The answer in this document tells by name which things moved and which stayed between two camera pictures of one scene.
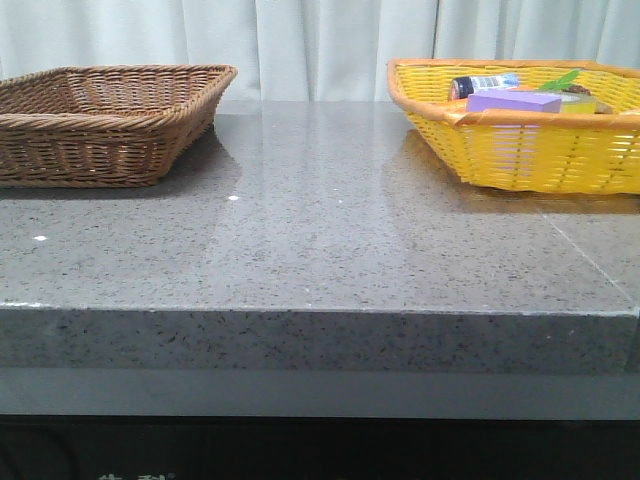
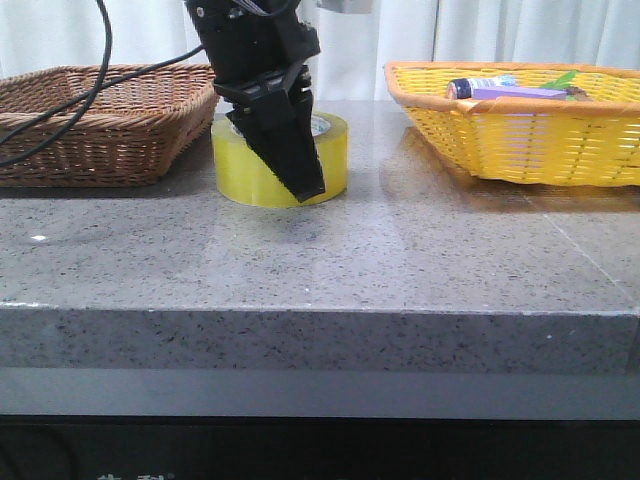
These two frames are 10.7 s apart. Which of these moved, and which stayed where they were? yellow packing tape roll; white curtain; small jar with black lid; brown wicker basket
Moved: yellow packing tape roll
Stayed: white curtain; small jar with black lid; brown wicker basket
